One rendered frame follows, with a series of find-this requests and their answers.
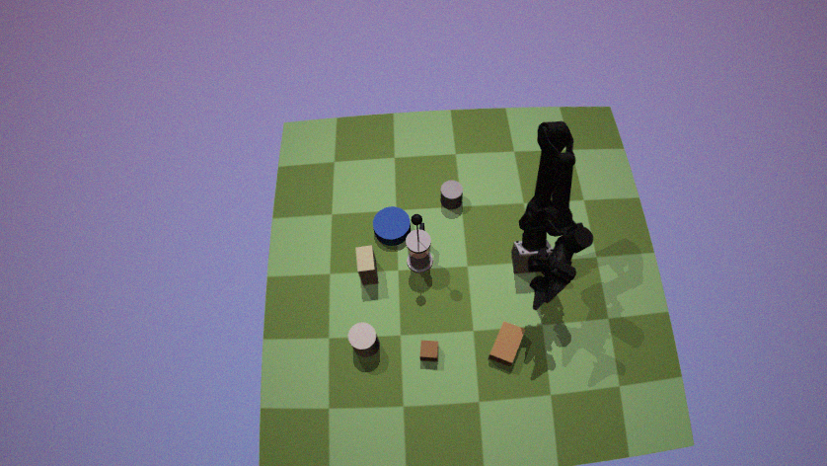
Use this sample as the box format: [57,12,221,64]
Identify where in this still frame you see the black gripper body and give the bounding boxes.
[529,250,577,289]

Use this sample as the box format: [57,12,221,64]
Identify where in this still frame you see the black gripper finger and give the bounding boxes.
[544,271,570,303]
[531,283,547,310]

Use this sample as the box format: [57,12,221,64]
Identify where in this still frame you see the blue cylinder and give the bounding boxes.
[373,206,411,246]

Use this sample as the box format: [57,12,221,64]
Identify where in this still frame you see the dark cylinder with grey top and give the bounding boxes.
[441,180,463,209]

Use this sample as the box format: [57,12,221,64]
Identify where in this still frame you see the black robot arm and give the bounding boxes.
[519,121,593,272]

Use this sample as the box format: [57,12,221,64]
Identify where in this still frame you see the small brown cube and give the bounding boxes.
[420,341,438,361]

